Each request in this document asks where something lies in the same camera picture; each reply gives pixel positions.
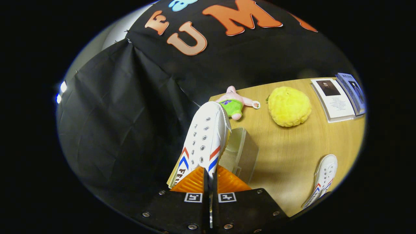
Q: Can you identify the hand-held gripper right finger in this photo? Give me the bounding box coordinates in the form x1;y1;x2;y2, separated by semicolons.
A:
213;165;290;234

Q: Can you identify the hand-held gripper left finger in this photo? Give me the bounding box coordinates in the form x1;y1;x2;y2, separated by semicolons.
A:
128;166;211;234

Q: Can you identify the white striped canvas shoe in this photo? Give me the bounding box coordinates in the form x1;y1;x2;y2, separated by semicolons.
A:
301;154;338;209
167;101;232;189

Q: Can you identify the black backdrop cloth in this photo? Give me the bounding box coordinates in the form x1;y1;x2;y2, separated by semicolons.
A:
56;0;361;221

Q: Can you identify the pink and green plush toy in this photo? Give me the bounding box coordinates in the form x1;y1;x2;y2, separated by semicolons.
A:
215;85;261;121

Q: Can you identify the yellow fluffy plush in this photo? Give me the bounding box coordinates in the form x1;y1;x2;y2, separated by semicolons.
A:
267;86;312;127

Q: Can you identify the white portrait booklet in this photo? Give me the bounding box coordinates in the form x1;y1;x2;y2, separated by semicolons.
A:
310;78;356;124

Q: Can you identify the blue book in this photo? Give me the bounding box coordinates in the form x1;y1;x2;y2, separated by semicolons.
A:
335;72;367;116

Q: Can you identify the ceiling light panel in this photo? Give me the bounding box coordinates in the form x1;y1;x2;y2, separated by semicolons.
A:
55;80;68;104

